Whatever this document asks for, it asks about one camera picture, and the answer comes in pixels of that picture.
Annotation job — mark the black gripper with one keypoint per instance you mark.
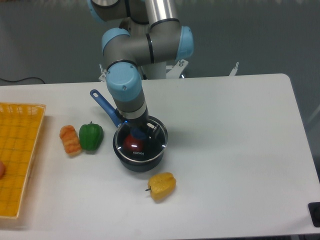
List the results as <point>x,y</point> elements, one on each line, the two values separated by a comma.
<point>139,123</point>

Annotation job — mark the glass pot lid blue knob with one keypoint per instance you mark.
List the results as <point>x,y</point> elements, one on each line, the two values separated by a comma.
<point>152,150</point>

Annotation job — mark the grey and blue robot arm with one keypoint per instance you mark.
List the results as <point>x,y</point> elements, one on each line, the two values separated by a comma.
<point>125,51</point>

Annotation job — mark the red toy bell pepper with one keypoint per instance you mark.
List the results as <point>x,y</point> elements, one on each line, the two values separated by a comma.
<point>133,144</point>

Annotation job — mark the green toy bell pepper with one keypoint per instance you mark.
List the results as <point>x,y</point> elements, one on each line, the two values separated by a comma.
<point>91,136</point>

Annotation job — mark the yellow toy bell pepper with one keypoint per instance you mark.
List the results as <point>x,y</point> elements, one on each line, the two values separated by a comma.
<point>161,185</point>

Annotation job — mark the orange toy bread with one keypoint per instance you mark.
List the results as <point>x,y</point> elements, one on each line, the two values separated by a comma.
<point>70,140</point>

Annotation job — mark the yellow wicker basket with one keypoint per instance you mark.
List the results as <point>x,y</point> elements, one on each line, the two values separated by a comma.
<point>20,126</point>

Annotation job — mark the black device at table edge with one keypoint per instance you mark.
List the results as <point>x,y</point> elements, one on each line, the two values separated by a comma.
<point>314,210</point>

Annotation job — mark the dark pot blue handle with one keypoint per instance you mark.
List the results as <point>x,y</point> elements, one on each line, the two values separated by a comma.
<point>108,108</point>

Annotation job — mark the white table bracket right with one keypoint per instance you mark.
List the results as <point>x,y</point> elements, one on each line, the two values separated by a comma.
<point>234,70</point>

